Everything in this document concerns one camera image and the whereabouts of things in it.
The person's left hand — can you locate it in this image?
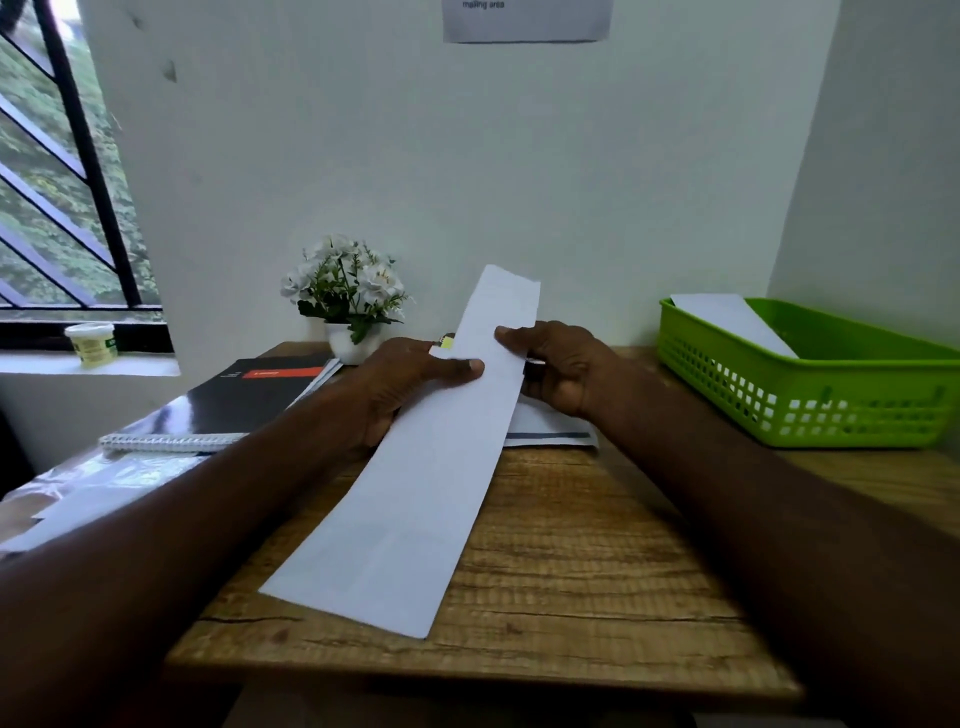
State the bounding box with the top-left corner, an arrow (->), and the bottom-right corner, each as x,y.
347,336 -> 487,451

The person's right hand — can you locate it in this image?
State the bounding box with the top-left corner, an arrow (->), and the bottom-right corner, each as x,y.
494,320 -> 625,423

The grey lined printed document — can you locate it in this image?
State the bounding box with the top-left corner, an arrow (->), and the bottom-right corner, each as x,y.
503,395 -> 600,451

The white envelope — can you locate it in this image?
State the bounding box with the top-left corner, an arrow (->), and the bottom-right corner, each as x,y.
668,292 -> 801,361
257,344 -> 528,642

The green plastic basket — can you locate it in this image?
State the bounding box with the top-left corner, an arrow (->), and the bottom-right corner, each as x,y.
656,296 -> 960,451

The clear plastic sleeve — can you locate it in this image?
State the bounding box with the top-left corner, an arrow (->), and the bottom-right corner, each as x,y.
0,448 -> 213,558

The stack of white envelopes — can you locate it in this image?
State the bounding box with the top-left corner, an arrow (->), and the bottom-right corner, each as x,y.
0,482 -> 153,558

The person's left forearm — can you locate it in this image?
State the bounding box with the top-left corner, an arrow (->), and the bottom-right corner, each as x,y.
0,374 -> 376,728

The person's right forearm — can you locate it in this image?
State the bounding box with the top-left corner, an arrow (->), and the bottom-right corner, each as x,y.
592,359 -> 960,728

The white flower plant in pot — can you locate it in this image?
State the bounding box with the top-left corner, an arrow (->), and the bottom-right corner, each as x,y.
279,233 -> 409,367

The black spiral notebook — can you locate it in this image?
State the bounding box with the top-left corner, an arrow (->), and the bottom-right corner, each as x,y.
98,353 -> 345,456

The white window sill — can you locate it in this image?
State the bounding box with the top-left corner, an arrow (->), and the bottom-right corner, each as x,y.
0,350 -> 183,379

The small cream jar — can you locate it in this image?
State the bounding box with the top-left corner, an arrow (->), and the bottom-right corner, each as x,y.
63,321 -> 120,370

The paper notice sheet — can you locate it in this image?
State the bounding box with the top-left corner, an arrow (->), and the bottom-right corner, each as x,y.
440,0 -> 616,46

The black window grille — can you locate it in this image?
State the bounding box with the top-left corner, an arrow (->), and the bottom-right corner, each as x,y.
0,0 -> 176,355

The black backpack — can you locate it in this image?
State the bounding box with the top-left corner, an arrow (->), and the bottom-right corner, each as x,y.
0,407 -> 37,498

